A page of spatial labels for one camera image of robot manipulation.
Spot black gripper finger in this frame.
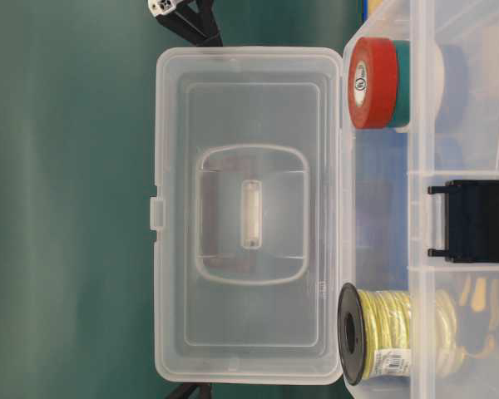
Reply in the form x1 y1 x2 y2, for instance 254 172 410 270
166 382 213 399

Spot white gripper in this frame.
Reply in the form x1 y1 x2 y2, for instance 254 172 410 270
147 0 220 46

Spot clear plastic tool box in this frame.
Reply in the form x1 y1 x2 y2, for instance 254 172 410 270
340 1 499 398

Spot clear tool box lid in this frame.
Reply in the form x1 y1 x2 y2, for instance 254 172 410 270
150 47 350 385

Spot black tool box latch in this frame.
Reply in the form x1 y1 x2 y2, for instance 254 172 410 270
427 180 499 264

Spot red electrical tape roll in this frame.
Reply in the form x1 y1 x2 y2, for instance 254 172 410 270
348 37 398 129

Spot green electrical tape roll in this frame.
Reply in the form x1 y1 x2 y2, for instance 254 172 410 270
388 41 410 128

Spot yellow wire spool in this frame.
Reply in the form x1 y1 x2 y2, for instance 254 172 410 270
337 283 465 386

